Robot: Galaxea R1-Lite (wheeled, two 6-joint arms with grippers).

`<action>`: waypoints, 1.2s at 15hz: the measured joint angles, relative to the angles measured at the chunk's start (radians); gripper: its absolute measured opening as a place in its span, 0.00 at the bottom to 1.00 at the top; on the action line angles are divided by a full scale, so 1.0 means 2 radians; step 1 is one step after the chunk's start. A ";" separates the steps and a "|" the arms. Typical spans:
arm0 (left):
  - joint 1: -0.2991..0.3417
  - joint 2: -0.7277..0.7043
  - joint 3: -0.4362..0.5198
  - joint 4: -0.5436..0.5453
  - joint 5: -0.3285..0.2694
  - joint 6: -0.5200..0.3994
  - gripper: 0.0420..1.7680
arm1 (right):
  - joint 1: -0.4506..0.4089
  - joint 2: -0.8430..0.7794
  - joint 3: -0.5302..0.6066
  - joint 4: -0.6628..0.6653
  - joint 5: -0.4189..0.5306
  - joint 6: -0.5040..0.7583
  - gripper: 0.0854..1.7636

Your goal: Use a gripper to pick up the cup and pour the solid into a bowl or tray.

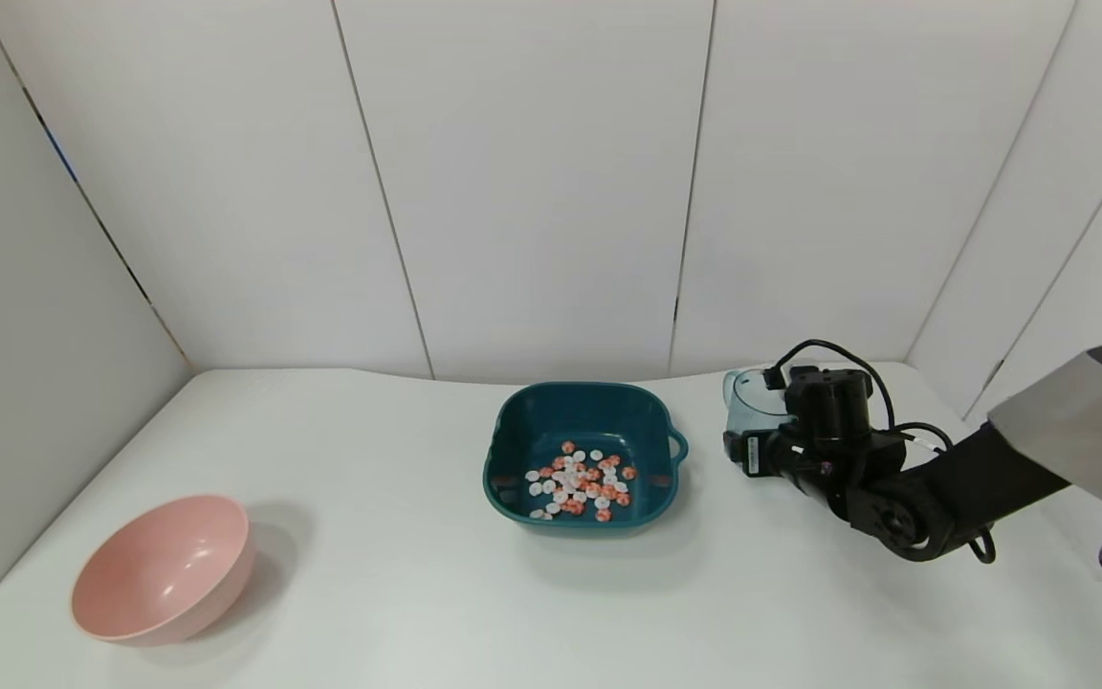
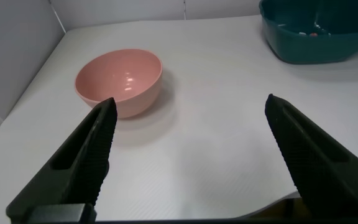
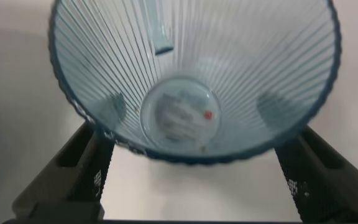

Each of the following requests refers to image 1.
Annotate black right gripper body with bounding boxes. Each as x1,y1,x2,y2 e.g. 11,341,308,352
738,420,809,495

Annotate transparent blue ribbed cup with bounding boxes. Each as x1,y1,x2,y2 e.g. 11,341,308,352
722,367,798,437

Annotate pink and white solid pieces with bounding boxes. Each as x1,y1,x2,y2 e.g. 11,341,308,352
524,439,639,523

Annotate dark teal square tray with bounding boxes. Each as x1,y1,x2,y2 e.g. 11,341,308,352
483,382,690,531

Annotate pink plastic bowl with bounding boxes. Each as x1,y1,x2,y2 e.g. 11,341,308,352
70,494,257,646

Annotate black camera cable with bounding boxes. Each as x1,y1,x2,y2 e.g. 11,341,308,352
765,339,897,428

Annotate black cable with white tag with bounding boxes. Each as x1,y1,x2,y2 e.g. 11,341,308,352
892,420,955,454

